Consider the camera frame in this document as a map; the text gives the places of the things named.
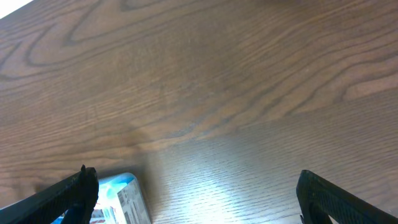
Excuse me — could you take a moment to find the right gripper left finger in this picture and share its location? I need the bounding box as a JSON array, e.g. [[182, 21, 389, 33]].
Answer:
[[1, 166, 99, 224]]

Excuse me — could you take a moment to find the blue Kool Fever box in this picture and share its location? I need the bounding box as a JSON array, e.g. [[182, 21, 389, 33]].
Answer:
[[51, 172, 152, 224]]

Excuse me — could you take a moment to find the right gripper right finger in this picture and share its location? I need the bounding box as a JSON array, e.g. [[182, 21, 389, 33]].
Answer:
[[296, 170, 397, 224]]

